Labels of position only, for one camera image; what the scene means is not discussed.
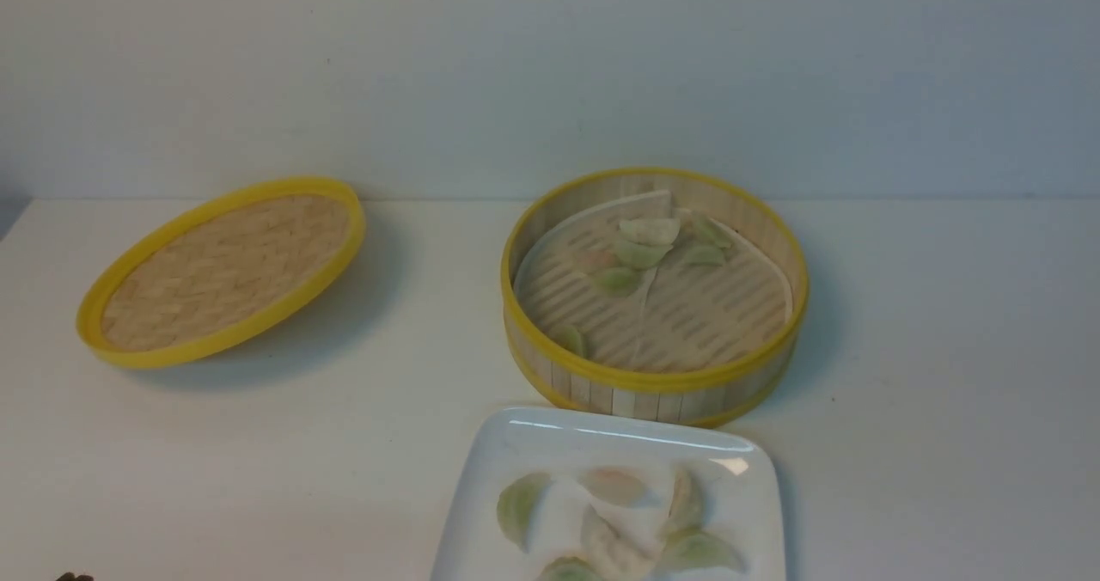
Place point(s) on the white paper steamer liner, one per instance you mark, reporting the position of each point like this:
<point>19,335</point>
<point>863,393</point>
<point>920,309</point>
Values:
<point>682,318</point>

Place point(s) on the green dumpling in steamer mid-left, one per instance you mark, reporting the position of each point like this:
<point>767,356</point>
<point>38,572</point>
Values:
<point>616,281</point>

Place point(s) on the dark object at bottom-left corner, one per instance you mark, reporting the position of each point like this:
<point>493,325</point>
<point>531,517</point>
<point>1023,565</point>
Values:
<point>71,576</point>

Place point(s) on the pale green dumpling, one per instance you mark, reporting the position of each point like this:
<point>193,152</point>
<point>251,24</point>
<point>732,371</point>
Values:
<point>703,254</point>

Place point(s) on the green dumpling on plate bottom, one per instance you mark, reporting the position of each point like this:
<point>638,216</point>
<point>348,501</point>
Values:
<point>569,569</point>

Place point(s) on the yellow-rimmed woven bamboo lid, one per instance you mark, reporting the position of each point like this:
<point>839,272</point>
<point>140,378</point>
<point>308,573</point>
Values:
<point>222,273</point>

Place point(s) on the white dumpling in steamer top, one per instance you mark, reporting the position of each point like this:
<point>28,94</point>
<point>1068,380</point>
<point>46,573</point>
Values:
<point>650,231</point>

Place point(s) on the white dumpling on plate right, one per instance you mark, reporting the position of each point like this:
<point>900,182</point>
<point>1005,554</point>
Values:
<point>687,507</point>

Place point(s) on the white dumpling on plate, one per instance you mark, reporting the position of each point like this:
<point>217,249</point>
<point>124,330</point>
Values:
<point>610,553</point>
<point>687,507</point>

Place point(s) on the white square ceramic plate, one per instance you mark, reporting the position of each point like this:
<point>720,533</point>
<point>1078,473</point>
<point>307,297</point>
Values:
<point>743,504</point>

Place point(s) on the pink dumpling in steamer back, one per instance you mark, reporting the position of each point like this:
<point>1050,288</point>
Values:
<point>591,261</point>

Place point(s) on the white dumpling on plate centre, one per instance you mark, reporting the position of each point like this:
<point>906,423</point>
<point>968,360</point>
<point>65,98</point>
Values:
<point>610,553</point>

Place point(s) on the yellow-rimmed bamboo steamer basket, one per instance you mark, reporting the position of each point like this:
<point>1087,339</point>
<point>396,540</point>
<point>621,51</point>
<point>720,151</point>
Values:
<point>701,398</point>

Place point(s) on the pink dumpling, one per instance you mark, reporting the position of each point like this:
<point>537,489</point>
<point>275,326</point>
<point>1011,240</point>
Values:
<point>617,486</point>
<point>591,261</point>

